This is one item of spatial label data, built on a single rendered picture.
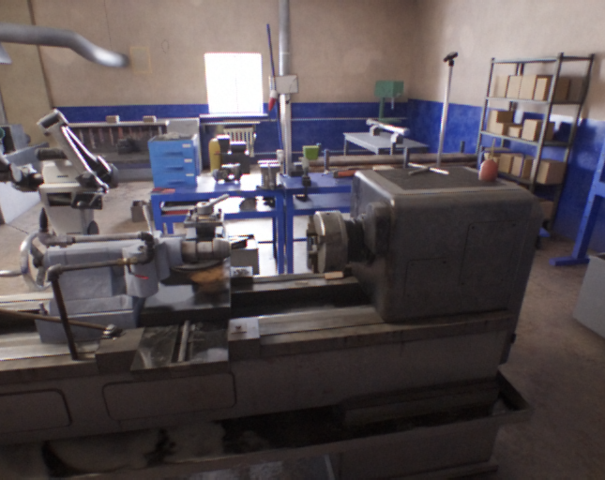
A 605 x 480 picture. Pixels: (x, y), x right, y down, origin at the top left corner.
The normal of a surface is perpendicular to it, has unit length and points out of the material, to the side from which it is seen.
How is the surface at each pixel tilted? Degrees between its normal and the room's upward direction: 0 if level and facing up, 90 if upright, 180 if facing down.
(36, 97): 90
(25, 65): 90
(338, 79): 90
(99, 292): 66
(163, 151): 90
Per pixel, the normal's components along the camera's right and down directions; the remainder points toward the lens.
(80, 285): 0.16, 0.04
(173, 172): 0.17, 0.38
